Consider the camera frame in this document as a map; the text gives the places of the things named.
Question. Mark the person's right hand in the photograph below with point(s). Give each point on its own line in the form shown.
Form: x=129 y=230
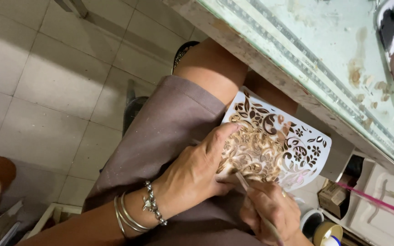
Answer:
x=274 y=213

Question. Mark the person's left hand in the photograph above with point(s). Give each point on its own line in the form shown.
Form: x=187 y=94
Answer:
x=186 y=177

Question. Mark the thin wooden paintbrush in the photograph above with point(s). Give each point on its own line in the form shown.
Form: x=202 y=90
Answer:
x=242 y=181

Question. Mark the white floral stencil sheet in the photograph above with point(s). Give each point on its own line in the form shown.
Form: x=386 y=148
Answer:
x=279 y=143

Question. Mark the white round container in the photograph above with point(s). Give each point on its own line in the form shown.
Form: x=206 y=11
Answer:
x=311 y=222

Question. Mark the brown skirt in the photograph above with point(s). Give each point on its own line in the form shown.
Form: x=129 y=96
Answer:
x=156 y=136

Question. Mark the beige tape roll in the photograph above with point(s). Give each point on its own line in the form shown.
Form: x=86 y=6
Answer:
x=326 y=232

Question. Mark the small cardboard box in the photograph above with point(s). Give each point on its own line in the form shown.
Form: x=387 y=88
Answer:
x=333 y=198

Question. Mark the thin silver bangle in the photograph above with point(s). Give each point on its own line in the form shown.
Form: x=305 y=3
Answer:
x=120 y=218
x=130 y=217

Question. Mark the pink plastic stick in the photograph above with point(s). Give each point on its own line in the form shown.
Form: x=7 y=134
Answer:
x=378 y=203

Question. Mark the white plastic tray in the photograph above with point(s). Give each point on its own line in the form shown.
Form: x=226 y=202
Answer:
x=381 y=211

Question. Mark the person's bare leg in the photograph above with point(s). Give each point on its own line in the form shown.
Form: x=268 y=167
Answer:
x=210 y=71

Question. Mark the black studded sandal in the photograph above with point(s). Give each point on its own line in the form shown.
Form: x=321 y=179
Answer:
x=183 y=53

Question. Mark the grey metal furniture leg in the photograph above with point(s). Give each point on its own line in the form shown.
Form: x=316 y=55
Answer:
x=71 y=6

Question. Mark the white wooden frame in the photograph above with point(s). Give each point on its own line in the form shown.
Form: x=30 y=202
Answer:
x=51 y=217

